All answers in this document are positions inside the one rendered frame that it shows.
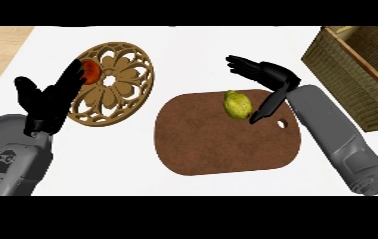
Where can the green pear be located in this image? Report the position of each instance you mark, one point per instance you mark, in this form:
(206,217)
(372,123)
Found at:
(237,104)

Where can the red tomato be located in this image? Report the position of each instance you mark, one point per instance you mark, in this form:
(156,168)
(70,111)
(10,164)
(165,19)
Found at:
(91,72)

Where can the brown wicker basket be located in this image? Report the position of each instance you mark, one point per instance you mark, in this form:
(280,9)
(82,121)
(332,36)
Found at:
(348,73)

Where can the brown wooden cutting board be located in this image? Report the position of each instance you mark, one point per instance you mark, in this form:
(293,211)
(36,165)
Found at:
(221,139)

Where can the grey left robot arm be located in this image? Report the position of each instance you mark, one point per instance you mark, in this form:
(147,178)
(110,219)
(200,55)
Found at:
(22,156)

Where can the tan carved wooden trivet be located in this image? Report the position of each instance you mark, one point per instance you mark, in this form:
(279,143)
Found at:
(119,89)

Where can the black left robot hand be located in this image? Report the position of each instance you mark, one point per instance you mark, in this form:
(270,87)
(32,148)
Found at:
(48,103)

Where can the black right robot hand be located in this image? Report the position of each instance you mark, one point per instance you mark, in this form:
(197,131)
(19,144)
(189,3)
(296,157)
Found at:
(267,74)

